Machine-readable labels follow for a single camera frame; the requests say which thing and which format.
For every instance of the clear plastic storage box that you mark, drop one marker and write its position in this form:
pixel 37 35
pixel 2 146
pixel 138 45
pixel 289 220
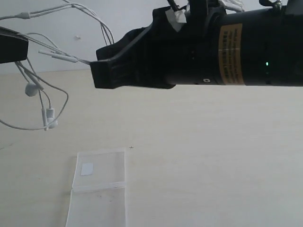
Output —
pixel 98 188

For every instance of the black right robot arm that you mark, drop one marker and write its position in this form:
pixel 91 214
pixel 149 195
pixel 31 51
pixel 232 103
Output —
pixel 261 47

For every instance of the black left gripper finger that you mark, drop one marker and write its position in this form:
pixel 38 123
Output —
pixel 13 47

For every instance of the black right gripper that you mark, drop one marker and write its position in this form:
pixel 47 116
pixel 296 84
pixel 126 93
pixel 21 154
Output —
pixel 161 57

